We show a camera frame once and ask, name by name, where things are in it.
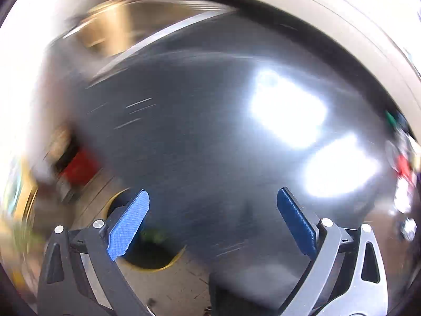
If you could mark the colourful clutter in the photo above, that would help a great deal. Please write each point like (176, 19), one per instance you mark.
(403, 168)

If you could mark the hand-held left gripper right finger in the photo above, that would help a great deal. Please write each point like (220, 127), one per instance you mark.
(296, 220)

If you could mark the black bin with yellow rim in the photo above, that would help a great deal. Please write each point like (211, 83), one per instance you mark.
(154, 256)

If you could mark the red object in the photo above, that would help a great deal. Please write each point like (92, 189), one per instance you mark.
(79, 169)

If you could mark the stainless steel sink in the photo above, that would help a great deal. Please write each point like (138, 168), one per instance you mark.
(131, 23)

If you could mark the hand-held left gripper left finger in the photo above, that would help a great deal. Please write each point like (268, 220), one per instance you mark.
(128, 227)

